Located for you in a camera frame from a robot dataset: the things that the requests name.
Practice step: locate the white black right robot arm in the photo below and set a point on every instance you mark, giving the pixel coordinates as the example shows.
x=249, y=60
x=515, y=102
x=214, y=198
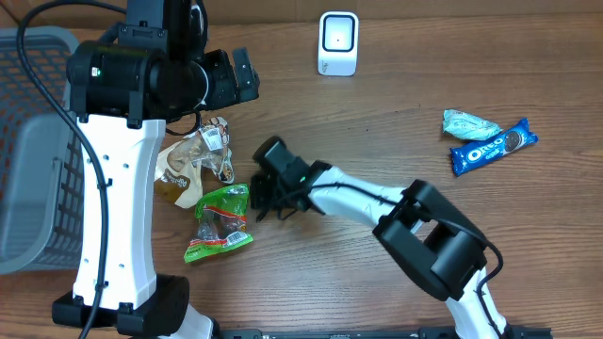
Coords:
x=433, y=243

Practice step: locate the grey plastic mesh basket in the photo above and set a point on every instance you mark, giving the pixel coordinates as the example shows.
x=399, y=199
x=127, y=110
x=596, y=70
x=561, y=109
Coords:
x=41, y=175

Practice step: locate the teal wet wipes pack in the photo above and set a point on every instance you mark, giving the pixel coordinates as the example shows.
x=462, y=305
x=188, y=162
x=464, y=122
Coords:
x=465, y=126

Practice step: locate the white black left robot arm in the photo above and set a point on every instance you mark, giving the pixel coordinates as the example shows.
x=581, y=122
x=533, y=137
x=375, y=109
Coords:
x=126, y=87

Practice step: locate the blue Oreo cookie pack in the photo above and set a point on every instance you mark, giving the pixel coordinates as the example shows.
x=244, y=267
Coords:
x=476, y=154

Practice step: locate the green clear snack bag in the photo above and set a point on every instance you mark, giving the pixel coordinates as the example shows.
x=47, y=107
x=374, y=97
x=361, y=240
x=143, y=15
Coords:
x=222, y=217

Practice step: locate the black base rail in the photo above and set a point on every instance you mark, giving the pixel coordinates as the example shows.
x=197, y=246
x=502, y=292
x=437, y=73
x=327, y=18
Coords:
x=423, y=333

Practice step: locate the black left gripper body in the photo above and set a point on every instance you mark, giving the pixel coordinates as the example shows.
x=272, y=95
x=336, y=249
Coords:
x=222, y=87

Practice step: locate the white barcode scanner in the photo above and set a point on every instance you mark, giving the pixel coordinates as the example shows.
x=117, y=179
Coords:
x=338, y=43

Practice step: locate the beige brown snack bag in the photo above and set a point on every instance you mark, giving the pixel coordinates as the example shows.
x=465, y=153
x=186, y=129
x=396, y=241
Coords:
x=179, y=168

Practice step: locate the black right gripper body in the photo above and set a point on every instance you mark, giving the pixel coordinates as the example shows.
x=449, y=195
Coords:
x=264, y=192

